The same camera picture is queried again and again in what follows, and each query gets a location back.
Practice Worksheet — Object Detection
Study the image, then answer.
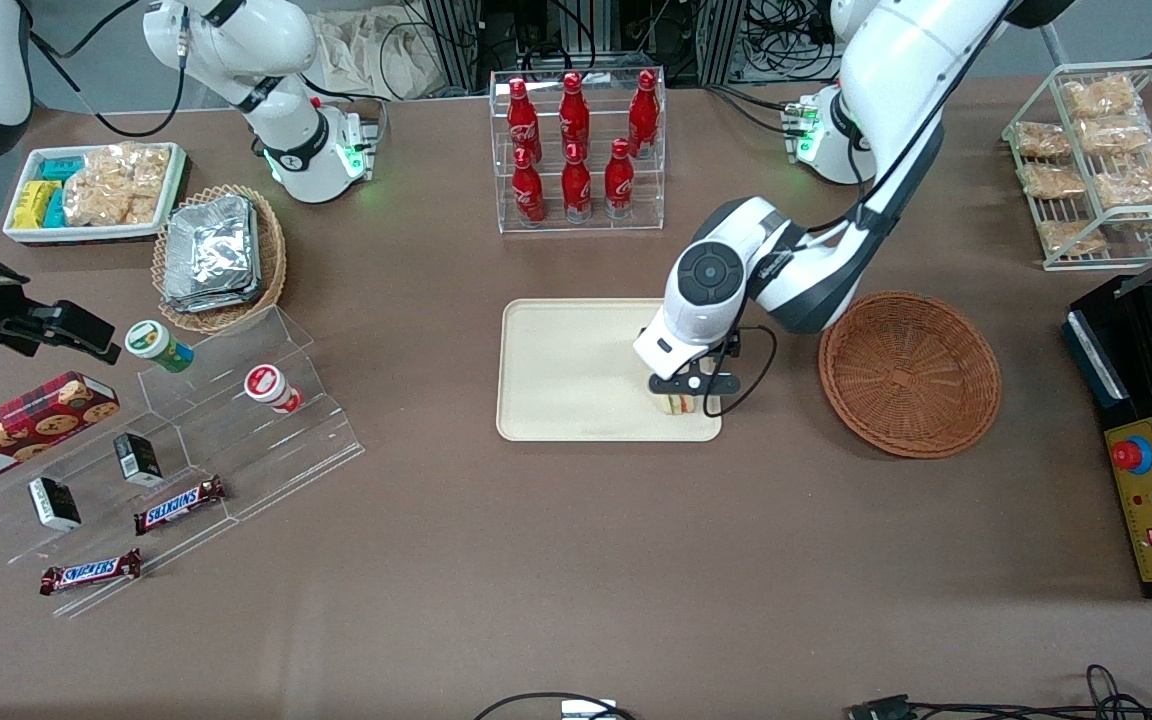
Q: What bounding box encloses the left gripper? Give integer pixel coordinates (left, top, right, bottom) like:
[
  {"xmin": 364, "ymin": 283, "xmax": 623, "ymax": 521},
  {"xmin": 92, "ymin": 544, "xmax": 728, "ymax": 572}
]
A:
[{"xmin": 633, "ymin": 300, "xmax": 738, "ymax": 418}]

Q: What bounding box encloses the white rectangular snack tray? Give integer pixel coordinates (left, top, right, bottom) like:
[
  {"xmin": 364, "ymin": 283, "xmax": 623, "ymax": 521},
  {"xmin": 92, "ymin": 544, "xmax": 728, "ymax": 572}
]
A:
[{"xmin": 2, "ymin": 142, "xmax": 189, "ymax": 245}]

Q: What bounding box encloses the beige plastic tray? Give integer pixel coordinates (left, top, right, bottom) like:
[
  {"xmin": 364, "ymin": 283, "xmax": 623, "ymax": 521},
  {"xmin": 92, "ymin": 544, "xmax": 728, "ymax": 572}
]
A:
[{"xmin": 496, "ymin": 298, "xmax": 723, "ymax": 443}]

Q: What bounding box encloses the brown wicker basket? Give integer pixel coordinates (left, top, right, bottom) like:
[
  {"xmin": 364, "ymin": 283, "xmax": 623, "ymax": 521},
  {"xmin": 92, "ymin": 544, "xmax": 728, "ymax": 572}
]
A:
[
  {"xmin": 818, "ymin": 290, "xmax": 1003, "ymax": 460},
  {"xmin": 151, "ymin": 183, "xmax": 288, "ymax": 335}
]

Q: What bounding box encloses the red tartan cookie box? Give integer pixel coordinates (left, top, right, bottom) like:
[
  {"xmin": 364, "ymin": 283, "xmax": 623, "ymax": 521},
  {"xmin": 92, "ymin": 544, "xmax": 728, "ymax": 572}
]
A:
[{"xmin": 0, "ymin": 371, "xmax": 121, "ymax": 493}]

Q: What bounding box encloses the green yogurt cup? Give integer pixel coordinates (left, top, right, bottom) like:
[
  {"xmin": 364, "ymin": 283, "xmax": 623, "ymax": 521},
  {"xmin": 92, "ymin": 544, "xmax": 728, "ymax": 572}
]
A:
[{"xmin": 124, "ymin": 320, "xmax": 195, "ymax": 375}]

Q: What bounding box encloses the yellow snack packet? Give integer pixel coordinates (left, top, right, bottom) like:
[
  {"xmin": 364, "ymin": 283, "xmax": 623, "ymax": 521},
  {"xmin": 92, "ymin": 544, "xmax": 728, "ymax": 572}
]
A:
[{"xmin": 12, "ymin": 180, "xmax": 62, "ymax": 230}]

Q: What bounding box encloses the clear rice cracker bag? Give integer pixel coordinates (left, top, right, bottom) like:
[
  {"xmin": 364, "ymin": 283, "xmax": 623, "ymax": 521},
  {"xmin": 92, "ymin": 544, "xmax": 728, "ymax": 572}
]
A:
[{"xmin": 63, "ymin": 143, "xmax": 172, "ymax": 227}]

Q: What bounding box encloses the small black carton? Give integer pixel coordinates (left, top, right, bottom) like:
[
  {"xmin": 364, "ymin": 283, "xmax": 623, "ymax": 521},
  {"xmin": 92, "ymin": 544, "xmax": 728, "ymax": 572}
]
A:
[
  {"xmin": 113, "ymin": 432, "xmax": 165, "ymax": 489},
  {"xmin": 28, "ymin": 476, "xmax": 83, "ymax": 533}
]

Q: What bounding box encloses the silver foil packet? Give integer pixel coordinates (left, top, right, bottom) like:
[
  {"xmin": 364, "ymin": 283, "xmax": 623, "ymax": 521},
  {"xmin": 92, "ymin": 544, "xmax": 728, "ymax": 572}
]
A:
[{"xmin": 163, "ymin": 193, "xmax": 262, "ymax": 314}]

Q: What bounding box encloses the clear acrylic bottle rack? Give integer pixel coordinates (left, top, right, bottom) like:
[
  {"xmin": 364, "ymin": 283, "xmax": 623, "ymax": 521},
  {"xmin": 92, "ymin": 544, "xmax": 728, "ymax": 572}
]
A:
[{"xmin": 489, "ymin": 68, "xmax": 667, "ymax": 236}]

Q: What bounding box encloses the red cola bottle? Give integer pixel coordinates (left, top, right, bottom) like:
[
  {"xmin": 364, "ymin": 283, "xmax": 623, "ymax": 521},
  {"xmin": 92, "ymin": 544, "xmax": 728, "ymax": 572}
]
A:
[
  {"xmin": 562, "ymin": 143, "xmax": 593, "ymax": 223},
  {"xmin": 507, "ymin": 77, "xmax": 542, "ymax": 166},
  {"xmin": 512, "ymin": 147, "xmax": 546, "ymax": 226},
  {"xmin": 604, "ymin": 138, "xmax": 635, "ymax": 221},
  {"xmin": 628, "ymin": 70, "xmax": 660, "ymax": 159},
  {"xmin": 559, "ymin": 72, "xmax": 591, "ymax": 161}
]

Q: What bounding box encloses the brown Snickers bar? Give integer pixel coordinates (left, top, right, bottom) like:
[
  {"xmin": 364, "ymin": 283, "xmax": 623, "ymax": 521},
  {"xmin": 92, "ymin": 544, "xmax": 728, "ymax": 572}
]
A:
[
  {"xmin": 133, "ymin": 475, "xmax": 228, "ymax": 536},
  {"xmin": 39, "ymin": 547, "xmax": 143, "ymax": 597}
]

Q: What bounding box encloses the clear acrylic step stand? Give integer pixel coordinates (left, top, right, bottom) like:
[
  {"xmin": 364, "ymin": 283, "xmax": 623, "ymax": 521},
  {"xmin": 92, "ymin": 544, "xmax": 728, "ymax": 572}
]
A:
[{"xmin": 0, "ymin": 305, "xmax": 367, "ymax": 621}]

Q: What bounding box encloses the red yogurt cup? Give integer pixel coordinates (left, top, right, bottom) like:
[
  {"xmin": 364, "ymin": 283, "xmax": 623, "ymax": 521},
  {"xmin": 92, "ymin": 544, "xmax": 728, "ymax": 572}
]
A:
[{"xmin": 243, "ymin": 364, "xmax": 304, "ymax": 415}]

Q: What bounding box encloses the clear bag of crackers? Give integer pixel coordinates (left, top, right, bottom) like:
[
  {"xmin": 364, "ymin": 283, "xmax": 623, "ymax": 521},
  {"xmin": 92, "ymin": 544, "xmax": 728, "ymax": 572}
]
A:
[
  {"xmin": 1061, "ymin": 75, "xmax": 1140, "ymax": 119},
  {"xmin": 1014, "ymin": 122, "xmax": 1072, "ymax": 159},
  {"xmin": 1019, "ymin": 162, "xmax": 1087, "ymax": 199},
  {"xmin": 1076, "ymin": 115, "xmax": 1152, "ymax": 156},
  {"xmin": 1094, "ymin": 147, "xmax": 1152, "ymax": 209},
  {"xmin": 1036, "ymin": 218, "xmax": 1107, "ymax": 257}
]

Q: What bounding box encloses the beige cloth bag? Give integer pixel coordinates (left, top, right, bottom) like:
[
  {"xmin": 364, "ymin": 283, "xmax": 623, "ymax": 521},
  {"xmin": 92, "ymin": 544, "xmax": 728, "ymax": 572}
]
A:
[{"xmin": 311, "ymin": 5, "xmax": 447, "ymax": 101}]

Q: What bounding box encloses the black table machine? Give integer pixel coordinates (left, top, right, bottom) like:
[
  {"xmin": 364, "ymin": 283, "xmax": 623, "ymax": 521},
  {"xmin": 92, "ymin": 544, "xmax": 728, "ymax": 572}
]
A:
[{"xmin": 1064, "ymin": 225, "xmax": 1152, "ymax": 601}]

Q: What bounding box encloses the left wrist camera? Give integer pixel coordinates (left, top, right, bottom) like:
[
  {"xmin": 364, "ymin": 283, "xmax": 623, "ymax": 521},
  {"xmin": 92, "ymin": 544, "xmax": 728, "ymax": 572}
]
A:
[{"xmin": 647, "ymin": 368, "xmax": 743, "ymax": 398}]

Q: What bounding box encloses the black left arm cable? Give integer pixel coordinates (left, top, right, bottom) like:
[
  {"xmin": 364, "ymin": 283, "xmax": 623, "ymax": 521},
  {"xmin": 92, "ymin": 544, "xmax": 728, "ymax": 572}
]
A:
[{"xmin": 719, "ymin": 0, "xmax": 1017, "ymax": 418}]

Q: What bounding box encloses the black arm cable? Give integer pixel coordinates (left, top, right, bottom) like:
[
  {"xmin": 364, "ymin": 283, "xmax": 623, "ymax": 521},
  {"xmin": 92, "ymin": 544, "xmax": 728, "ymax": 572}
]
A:
[
  {"xmin": 29, "ymin": 0, "xmax": 187, "ymax": 140},
  {"xmin": 719, "ymin": 0, "xmax": 1017, "ymax": 418}
]

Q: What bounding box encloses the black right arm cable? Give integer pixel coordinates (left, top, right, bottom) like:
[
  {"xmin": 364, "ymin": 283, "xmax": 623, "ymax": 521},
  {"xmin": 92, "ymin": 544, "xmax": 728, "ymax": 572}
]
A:
[{"xmin": 29, "ymin": 0, "xmax": 187, "ymax": 140}]

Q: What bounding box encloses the black looped cable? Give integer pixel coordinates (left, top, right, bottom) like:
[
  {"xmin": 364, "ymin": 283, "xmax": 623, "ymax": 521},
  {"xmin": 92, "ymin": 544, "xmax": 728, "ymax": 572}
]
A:
[{"xmin": 474, "ymin": 692, "xmax": 637, "ymax": 720}]

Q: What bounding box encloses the aluminium frame post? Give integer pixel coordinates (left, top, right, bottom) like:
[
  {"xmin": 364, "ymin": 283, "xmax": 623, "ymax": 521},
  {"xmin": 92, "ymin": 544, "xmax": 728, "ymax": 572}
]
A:
[
  {"xmin": 423, "ymin": 0, "xmax": 483, "ymax": 96},
  {"xmin": 696, "ymin": 0, "xmax": 748, "ymax": 87}
]

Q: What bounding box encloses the black cable plug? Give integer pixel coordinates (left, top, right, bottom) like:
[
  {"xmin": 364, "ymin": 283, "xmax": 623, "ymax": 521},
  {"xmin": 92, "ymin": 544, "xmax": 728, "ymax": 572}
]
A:
[{"xmin": 846, "ymin": 694, "xmax": 915, "ymax": 720}]

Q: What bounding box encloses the black cable bundle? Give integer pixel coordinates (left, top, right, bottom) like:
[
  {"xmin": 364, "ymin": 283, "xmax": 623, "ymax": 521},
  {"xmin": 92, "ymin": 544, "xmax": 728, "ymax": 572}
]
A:
[{"xmin": 736, "ymin": 0, "xmax": 842, "ymax": 86}]

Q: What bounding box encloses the white wire shelf rack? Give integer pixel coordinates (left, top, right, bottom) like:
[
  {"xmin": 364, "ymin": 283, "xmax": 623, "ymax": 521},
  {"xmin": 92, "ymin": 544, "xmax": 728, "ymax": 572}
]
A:
[{"xmin": 1002, "ymin": 60, "xmax": 1152, "ymax": 273}]

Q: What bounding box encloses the black tangled cable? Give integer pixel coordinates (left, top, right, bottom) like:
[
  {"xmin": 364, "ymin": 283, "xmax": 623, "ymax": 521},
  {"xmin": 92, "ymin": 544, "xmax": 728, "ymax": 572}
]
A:
[{"xmin": 896, "ymin": 663, "xmax": 1152, "ymax": 720}]

